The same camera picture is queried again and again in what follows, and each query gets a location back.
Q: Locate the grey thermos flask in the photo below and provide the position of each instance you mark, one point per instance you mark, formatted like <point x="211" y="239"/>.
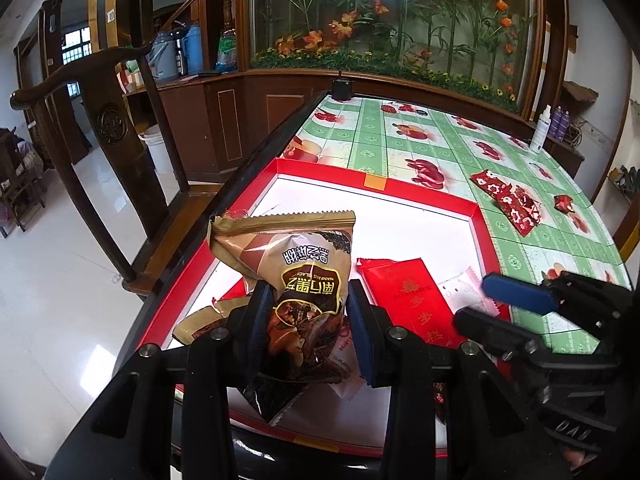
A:
<point x="162" y="57"/>

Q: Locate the red flowered snack packet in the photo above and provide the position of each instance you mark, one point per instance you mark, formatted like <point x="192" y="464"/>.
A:
<point x="522" y="210"/>
<point x="492" y="185"/>

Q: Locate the green fruit-print tablecloth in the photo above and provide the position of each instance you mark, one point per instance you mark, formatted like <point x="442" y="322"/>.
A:
<point x="380" y="150"/>

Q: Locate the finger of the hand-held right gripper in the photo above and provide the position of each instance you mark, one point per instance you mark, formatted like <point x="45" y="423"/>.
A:
<point x="495" y="330"/>
<point x="520" y="295"/>

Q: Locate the wooden sideboard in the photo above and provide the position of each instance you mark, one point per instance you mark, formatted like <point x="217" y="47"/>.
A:
<point x="210" y="120"/>

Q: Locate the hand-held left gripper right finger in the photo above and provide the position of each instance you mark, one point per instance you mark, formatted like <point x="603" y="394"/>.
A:
<point x="362" y="340"/>

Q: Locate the shoes on wall shelf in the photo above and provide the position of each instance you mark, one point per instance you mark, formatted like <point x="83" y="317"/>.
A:
<point x="627" y="180"/>

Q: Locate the white red-print snack packet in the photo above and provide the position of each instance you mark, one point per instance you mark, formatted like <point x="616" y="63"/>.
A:
<point x="345" y="367"/>

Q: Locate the white plastic bucket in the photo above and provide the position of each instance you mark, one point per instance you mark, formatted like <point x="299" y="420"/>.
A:
<point x="157" y="152"/>

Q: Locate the dark wooden rack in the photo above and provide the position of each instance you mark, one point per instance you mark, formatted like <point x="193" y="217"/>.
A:
<point x="15" y="175"/>

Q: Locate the small black box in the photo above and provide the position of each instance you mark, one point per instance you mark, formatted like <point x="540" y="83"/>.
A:
<point x="342" y="89"/>

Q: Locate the green plastic bottle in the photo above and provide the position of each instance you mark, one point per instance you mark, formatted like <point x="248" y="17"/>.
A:
<point x="227" y="50"/>

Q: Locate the long red snack packet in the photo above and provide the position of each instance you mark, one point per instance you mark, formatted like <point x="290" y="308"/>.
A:
<point x="405" y="300"/>

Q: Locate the blue thermos flask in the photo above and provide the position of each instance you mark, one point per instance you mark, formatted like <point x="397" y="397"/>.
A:
<point x="192" y="50"/>

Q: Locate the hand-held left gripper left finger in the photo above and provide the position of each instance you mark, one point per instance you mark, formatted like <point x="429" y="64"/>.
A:
<point x="259" y="330"/>

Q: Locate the dark wooden chair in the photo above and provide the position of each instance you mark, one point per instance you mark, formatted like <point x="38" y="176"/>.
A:
<point x="115" y="125"/>

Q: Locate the brown gold snack packet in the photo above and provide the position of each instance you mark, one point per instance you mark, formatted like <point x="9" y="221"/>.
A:
<point x="300" y="270"/>

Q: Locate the white spray bottle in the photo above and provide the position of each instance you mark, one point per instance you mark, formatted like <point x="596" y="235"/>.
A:
<point x="542" y="130"/>

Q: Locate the red pouch snack packet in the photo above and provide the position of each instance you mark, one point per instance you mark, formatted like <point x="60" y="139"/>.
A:
<point x="565" y="202"/>

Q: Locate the barred window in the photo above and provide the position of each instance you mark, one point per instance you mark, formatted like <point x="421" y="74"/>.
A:
<point x="77" y="45"/>

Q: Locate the purple bottle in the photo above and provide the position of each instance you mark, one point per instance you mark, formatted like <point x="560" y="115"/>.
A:
<point x="565" y="122"/>
<point x="556" y="122"/>

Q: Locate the green white bag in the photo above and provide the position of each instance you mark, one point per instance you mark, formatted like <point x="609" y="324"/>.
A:
<point x="132" y="72"/>

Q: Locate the glass artificial flower display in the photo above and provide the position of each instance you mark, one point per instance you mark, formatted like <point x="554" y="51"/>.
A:
<point x="400" y="35"/>

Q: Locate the pink snack packet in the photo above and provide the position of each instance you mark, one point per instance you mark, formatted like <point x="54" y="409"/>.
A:
<point x="460" y="290"/>

